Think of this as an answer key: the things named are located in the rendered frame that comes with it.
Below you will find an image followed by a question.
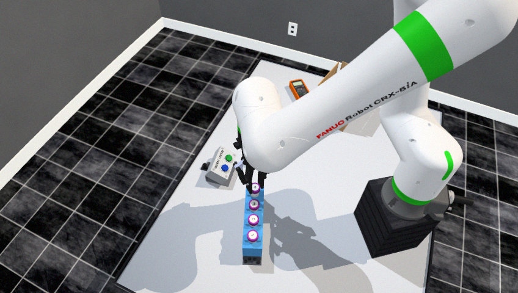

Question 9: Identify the orange digital multimeter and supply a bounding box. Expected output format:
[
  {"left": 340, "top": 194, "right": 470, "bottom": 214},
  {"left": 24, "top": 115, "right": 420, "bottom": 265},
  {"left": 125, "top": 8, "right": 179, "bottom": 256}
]
[{"left": 289, "top": 79, "right": 309, "bottom": 100}]

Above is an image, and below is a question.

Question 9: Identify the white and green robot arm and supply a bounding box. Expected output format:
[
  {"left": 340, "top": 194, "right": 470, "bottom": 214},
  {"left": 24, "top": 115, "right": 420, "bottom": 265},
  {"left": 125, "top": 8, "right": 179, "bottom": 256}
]
[{"left": 232, "top": 0, "right": 518, "bottom": 221}]

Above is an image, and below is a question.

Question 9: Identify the white button housing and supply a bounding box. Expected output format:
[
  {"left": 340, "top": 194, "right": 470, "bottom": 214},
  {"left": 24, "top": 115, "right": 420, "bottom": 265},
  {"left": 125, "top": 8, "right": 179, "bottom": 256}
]
[{"left": 201, "top": 146, "right": 238, "bottom": 186}]

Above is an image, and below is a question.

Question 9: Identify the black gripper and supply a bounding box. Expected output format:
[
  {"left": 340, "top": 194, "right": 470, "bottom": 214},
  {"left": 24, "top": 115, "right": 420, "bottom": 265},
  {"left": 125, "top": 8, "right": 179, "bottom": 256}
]
[{"left": 233, "top": 149, "right": 269, "bottom": 194}]

